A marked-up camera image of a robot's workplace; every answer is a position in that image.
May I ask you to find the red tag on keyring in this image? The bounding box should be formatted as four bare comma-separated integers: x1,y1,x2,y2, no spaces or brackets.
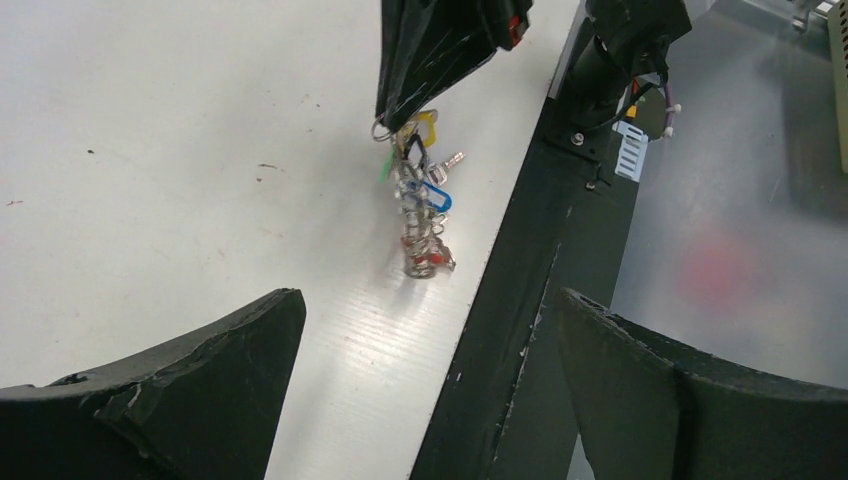
401,236,455,268

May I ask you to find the blue tag on keyring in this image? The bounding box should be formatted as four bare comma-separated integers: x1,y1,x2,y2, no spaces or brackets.
405,181,453,214

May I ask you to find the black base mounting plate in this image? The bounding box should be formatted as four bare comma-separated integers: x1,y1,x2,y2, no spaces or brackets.
411,99,638,479

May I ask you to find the key with green tag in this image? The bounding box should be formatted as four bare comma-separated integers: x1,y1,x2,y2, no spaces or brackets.
378,149,395,183

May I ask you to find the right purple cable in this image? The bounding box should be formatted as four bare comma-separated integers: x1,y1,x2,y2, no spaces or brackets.
655,79,684,140

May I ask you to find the cream perforated basket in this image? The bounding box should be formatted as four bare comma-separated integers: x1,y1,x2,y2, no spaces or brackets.
827,1,847,173

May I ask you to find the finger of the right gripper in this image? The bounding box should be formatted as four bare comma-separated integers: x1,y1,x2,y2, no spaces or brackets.
408,1,533,120
375,0,446,132

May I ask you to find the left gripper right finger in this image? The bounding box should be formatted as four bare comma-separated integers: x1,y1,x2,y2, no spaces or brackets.
557,289,847,479

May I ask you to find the metal disc keyring holder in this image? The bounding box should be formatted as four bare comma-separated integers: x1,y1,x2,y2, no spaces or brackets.
371,117,466,280

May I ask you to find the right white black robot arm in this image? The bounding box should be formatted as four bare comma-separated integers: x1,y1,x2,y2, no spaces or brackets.
375,0,692,162

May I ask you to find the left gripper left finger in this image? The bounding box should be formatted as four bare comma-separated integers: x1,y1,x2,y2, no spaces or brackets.
1,289,306,479

